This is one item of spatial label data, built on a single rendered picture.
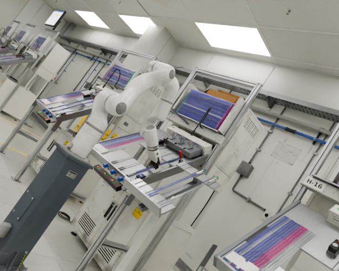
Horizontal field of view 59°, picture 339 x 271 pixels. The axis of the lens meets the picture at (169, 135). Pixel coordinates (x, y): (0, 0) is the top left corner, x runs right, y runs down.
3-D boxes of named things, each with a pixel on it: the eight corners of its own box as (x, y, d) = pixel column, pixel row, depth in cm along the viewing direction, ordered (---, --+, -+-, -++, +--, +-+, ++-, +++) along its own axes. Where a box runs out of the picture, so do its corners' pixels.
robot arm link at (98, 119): (91, 127, 164) (116, 91, 166) (77, 116, 176) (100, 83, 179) (106, 136, 173) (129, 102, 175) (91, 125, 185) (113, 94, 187)
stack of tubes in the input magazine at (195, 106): (215, 129, 234) (234, 101, 236) (175, 111, 270) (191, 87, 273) (222, 136, 242) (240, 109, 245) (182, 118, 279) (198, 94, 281)
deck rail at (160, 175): (131, 191, 196) (131, 183, 194) (129, 189, 198) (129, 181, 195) (209, 162, 237) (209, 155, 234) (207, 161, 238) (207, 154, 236)
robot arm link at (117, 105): (103, 114, 179) (117, 123, 168) (95, 97, 171) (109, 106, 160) (164, 73, 198) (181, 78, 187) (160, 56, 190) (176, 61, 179)
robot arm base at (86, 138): (69, 155, 157) (89, 126, 159) (55, 141, 170) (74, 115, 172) (94, 168, 171) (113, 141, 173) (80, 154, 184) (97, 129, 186)
